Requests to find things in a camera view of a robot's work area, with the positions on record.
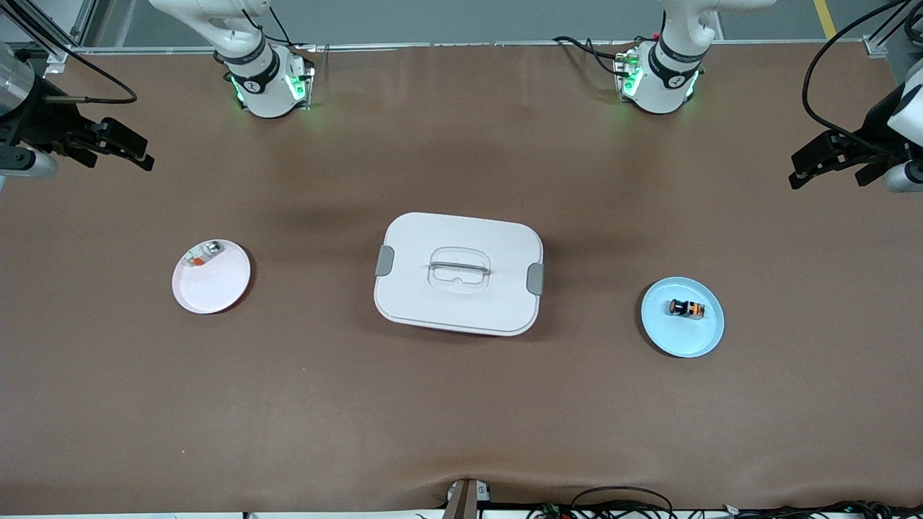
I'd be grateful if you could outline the looped black cable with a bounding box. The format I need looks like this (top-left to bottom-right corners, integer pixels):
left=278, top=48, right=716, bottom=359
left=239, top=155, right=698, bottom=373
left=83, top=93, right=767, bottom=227
left=570, top=486, right=676, bottom=519

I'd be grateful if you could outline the black base power cable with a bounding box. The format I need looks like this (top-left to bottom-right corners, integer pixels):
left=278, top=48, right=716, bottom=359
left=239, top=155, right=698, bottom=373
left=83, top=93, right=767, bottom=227
left=552, top=35, right=661, bottom=76

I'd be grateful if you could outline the aluminium frame strut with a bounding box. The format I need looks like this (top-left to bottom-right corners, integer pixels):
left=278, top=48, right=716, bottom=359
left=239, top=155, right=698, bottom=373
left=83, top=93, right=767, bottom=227
left=0, top=0, right=98, bottom=73

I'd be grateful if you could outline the aluminium frame post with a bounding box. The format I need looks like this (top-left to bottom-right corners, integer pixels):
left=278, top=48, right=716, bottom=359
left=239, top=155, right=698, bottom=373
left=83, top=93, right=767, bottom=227
left=862, top=0, right=923, bottom=60

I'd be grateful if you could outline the aluminium table edge rail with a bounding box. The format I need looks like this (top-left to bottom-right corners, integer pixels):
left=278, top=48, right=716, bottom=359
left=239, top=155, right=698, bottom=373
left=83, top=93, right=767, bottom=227
left=72, top=40, right=877, bottom=57

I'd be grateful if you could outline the white lidded storage box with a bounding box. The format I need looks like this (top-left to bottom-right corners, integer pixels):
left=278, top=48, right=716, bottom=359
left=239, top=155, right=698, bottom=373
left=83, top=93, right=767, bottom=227
left=374, top=212, right=545, bottom=337

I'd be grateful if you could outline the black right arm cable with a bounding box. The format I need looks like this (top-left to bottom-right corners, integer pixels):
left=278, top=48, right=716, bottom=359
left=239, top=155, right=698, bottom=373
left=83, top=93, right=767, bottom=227
left=11, top=0, right=138, bottom=105

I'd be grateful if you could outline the light blue round plate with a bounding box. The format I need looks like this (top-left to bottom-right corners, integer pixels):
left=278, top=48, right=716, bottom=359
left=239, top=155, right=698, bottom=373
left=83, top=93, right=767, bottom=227
left=640, top=277, right=725, bottom=359

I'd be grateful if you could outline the pink round plate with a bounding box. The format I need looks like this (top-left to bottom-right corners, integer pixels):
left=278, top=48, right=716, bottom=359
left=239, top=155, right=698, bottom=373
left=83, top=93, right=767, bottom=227
left=172, top=239, right=252, bottom=315

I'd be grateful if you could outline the red and silver switch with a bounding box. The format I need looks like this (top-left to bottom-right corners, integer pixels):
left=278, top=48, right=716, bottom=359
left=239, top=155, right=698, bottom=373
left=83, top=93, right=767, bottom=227
left=183, top=241, right=224, bottom=270

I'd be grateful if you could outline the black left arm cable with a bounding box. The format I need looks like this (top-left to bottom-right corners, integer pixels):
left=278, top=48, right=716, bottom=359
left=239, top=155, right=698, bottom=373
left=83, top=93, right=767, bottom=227
left=802, top=0, right=923, bottom=156

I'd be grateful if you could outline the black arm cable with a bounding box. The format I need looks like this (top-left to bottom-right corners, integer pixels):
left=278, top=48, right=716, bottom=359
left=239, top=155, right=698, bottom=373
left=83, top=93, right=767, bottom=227
left=802, top=0, right=923, bottom=156
left=11, top=0, right=138, bottom=105

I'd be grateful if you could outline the tangled cable bundle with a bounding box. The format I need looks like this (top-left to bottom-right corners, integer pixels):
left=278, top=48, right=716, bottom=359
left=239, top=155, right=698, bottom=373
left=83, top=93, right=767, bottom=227
left=526, top=500, right=923, bottom=519

